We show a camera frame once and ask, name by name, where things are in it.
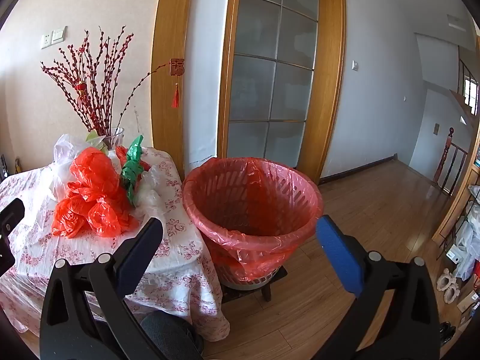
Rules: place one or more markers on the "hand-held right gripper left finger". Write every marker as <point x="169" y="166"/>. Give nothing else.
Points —
<point x="140" y="247"/>

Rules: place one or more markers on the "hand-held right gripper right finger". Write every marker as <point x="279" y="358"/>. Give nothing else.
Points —
<point x="337" y="251"/>

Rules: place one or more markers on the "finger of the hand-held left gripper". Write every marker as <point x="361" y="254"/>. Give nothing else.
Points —
<point x="11" y="215"/>

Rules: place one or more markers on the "clear plastic bag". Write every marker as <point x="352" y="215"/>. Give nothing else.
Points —
<point x="150" y="195"/>

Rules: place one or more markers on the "red plastic bin liner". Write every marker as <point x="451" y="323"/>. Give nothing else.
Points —
<point x="262" y="247"/>

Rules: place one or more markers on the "white plastic bag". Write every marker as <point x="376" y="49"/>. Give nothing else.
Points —
<point x="63" y="157"/>

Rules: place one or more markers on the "dark green plastic bag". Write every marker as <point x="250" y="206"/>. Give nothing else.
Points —
<point x="131" y="168"/>

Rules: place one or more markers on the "white plastic waste basket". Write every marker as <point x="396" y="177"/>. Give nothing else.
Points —
<point x="240" y="284"/>

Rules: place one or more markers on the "floral tablecloth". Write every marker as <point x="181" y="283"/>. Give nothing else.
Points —
<point x="176" y="270"/>

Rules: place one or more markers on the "dark upright object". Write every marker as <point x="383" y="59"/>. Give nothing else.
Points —
<point x="3" y="167"/>

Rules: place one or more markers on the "yellow black upright object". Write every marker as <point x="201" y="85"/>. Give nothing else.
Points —
<point x="17" y="165"/>

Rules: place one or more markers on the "black low stool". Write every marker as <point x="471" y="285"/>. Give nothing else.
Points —
<point x="267" y="292"/>

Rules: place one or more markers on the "dark grey cloth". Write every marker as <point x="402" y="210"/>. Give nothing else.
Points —
<point x="168" y="333"/>

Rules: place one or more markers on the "fluffy white slipper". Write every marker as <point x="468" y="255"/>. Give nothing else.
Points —
<point x="445" y="279"/>
<point x="452" y="292"/>

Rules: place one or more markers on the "flat light green package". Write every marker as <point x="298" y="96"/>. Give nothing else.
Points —
<point x="93" y="137"/>

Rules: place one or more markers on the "clear glass vase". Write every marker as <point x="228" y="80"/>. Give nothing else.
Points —
<point x="114" y="137"/>

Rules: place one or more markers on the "metal rack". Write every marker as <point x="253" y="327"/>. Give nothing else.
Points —
<point x="465" y="210"/>

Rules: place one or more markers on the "black shoe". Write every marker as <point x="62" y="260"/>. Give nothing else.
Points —
<point x="447" y="333"/>

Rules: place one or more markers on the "cardboard box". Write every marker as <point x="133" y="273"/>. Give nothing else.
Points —
<point x="468" y="302"/>

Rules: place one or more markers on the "wooden stair railing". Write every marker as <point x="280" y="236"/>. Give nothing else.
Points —
<point x="446" y="157"/>

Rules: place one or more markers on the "red lantern ornament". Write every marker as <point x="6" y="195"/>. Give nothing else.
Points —
<point x="80" y="87"/>

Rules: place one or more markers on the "red berry branches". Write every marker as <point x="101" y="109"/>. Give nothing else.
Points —
<point x="97" y="82"/>

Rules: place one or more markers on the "red tassel charm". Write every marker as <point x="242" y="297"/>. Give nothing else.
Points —
<point x="177" y="66"/>

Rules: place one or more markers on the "frosted glass door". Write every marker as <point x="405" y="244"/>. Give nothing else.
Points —
<point x="262" y="82"/>

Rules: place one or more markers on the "staircase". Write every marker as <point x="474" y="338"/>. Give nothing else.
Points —
<point x="465" y="82"/>

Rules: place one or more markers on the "wooden door frame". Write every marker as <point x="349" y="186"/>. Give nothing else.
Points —
<point x="326" y="82"/>

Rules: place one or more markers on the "white wall socket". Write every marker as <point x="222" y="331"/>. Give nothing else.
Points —
<point x="45" y="40"/>

